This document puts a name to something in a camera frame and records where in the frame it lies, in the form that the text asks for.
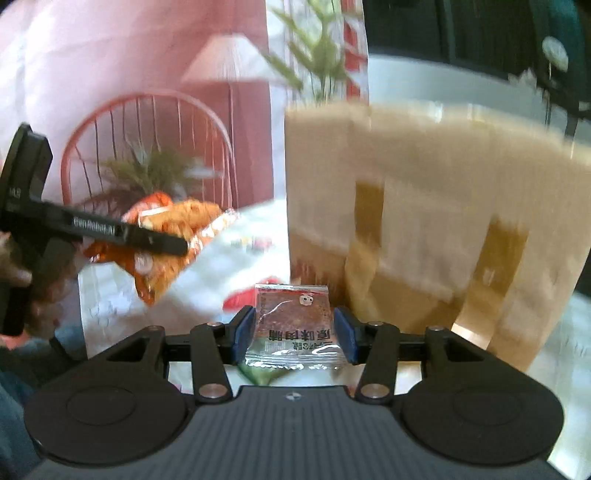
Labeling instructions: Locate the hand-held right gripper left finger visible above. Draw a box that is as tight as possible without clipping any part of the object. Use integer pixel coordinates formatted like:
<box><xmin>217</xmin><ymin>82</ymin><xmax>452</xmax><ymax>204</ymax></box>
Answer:
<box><xmin>106</xmin><ymin>305</ymin><xmax>257</xmax><ymax>404</ymax></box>

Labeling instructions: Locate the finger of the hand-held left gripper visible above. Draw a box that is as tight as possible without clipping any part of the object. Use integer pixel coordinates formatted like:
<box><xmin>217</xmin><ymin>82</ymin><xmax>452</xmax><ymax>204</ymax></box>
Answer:
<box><xmin>123</xmin><ymin>222</ymin><xmax>190</xmax><ymax>258</ymax></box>

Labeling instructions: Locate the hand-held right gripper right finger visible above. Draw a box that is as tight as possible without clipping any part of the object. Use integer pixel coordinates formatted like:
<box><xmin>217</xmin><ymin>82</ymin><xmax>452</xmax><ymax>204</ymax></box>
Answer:
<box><xmin>333</xmin><ymin>307</ymin><xmax>490</xmax><ymax>404</ymax></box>

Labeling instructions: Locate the orange chips packet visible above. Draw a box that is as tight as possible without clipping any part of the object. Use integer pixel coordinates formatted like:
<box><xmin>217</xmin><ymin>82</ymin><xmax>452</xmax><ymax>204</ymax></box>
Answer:
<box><xmin>83</xmin><ymin>191</ymin><xmax>242</xmax><ymax>308</ymax></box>

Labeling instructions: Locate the clear meat snack packet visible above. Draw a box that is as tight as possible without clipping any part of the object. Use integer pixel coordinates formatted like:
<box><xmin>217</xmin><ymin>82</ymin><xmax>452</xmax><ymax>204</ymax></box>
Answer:
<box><xmin>244</xmin><ymin>284</ymin><xmax>345</xmax><ymax>373</ymax></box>

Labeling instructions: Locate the plastic-lined cardboard box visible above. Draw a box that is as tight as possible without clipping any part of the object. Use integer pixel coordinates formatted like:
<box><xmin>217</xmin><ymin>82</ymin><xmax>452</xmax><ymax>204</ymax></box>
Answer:
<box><xmin>284</xmin><ymin>102</ymin><xmax>591</xmax><ymax>376</ymax></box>

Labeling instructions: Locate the person's left hand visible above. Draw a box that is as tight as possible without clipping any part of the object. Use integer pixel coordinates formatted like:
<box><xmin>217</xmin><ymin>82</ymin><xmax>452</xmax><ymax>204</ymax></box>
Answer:
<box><xmin>0</xmin><ymin>231</ymin><xmax>64</xmax><ymax>335</ymax></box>

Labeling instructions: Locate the red snack packet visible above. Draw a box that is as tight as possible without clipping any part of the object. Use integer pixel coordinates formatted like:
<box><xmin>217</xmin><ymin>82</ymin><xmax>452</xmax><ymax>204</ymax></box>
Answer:
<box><xmin>222</xmin><ymin>276</ymin><xmax>290</xmax><ymax>315</ymax></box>

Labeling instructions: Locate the checked tablecloth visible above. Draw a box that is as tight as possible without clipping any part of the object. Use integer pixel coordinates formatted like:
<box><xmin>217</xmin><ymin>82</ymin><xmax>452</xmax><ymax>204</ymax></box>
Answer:
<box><xmin>78</xmin><ymin>196</ymin><xmax>591</xmax><ymax>480</ymax></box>

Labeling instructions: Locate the dark blue clothing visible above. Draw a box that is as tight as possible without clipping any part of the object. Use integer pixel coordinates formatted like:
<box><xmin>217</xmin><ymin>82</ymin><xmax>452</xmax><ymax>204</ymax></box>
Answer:
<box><xmin>0</xmin><ymin>332</ymin><xmax>88</xmax><ymax>472</ymax></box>

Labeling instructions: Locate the crumpled white tissue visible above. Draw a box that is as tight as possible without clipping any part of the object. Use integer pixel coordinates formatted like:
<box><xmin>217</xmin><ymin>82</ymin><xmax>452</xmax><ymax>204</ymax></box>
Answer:
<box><xmin>508</xmin><ymin>69</ymin><xmax>539</xmax><ymax>89</ymax></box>

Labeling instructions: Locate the black exercise bike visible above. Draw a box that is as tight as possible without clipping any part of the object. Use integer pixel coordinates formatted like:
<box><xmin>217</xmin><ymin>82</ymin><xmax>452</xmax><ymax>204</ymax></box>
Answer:
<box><xmin>508</xmin><ymin>60</ymin><xmax>591</xmax><ymax>139</ymax></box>

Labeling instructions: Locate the dark window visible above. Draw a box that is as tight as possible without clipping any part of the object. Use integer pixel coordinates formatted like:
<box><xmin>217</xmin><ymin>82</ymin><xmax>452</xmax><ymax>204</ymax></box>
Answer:
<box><xmin>365</xmin><ymin>0</ymin><xmax>591</xmax><ymax>86</ymax></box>

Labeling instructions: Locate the white hanging plastic bag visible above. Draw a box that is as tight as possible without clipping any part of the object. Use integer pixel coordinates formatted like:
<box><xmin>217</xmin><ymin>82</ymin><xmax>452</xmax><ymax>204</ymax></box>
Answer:
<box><xmin>542</xmin><ymin>37</ymin><xmax>570</xmax><ymax>73</ymax></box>

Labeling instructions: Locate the printed wall backdrop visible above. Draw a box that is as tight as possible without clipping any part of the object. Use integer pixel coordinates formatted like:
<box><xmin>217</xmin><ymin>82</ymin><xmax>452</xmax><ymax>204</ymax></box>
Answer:
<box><xmin>0</xmin><ymin>0</ymin><xmax>371</xmax><ymax>324</ymax></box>

